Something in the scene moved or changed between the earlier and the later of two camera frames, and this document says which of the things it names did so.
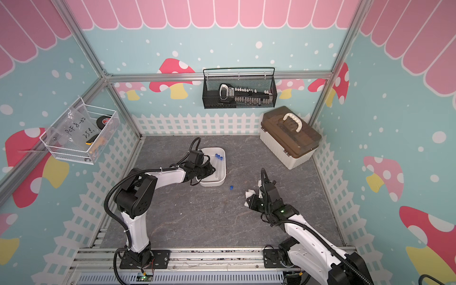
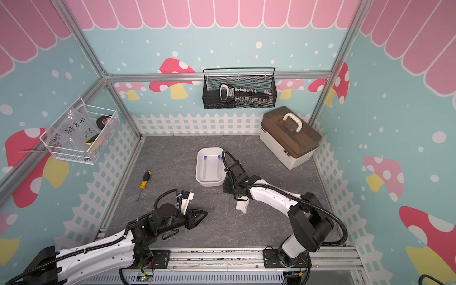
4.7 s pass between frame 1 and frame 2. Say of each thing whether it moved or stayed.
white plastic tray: stayed
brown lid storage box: stayed
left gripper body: moved
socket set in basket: stayed
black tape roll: stayed
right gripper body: moved
